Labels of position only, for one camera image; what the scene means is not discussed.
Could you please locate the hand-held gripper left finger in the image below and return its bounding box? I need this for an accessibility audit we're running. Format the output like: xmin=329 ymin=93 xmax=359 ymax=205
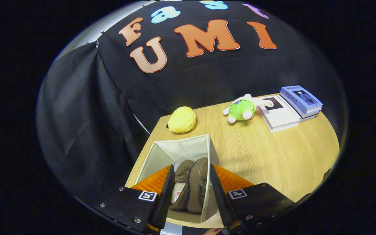
xmin=98 ymin=164 xmax=175 ymax=234

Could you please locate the beige fabric storage box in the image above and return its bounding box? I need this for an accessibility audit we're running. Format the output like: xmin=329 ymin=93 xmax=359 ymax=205
xmin=135 ymin=134 xmax=221 ymax=226

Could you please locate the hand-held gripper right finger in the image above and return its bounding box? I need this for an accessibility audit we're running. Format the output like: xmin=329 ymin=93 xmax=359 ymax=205
xmin=209 ymin=164 xmax=296 ymax=234

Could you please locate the white book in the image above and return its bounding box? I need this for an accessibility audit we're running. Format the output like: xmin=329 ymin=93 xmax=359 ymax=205
xmin=257 ymin=95 xmax=301 ymax=132

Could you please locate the pale blue book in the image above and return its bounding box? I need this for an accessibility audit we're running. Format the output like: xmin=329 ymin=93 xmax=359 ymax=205
xmin=279 ymin=93 xmax=321 ymax=119

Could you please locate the black backdrop cloth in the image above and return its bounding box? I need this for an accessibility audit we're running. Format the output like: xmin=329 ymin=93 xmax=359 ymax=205
xmin=36 ymin=0 xmax=348 ymax=209

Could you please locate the green and pink plush toy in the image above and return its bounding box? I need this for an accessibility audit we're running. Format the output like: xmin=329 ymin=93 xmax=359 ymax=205
xmin=223 ymin=94 xmax=273 ymax=123

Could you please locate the yellow plush ball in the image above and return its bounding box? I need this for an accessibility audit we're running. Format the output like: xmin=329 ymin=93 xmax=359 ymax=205
xmin=168 ymin=106 xmax=197 ymax=133

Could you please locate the brown shoe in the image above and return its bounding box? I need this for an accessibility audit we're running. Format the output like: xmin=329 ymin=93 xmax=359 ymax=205
xmin=169 ymin=159 xmax=195 ymax=211
xmin=186 ymin=157 xmax=210 ymax=215

